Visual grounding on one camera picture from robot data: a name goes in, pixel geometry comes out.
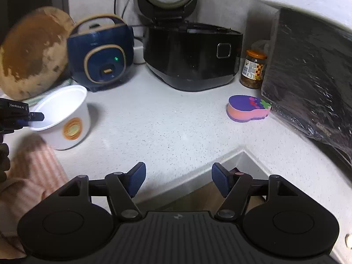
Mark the round wooden cutting board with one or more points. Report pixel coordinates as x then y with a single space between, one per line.
30 55

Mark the black rice cooker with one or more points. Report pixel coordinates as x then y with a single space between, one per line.
187 57

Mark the purple pink sponge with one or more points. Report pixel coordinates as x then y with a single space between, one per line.
244 107

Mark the black microwave in plastic wrap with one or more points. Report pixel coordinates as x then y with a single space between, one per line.
308 68

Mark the blue rice cooker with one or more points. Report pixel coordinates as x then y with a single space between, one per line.
90 49

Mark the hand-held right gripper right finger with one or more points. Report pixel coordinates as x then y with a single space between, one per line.
221 178

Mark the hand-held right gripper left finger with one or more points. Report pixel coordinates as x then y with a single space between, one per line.
136 178

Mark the glass jar orange lid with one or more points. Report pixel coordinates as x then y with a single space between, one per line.
251 71

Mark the person's left hand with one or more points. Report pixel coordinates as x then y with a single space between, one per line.
3 159

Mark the beige wooden base cabinet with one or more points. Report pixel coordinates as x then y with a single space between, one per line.
198 195

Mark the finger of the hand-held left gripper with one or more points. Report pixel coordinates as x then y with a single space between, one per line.
37 117

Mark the pink striped cloth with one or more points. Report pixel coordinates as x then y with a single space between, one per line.
41 165

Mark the white paper bowl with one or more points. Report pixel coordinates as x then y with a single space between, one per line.
71 110

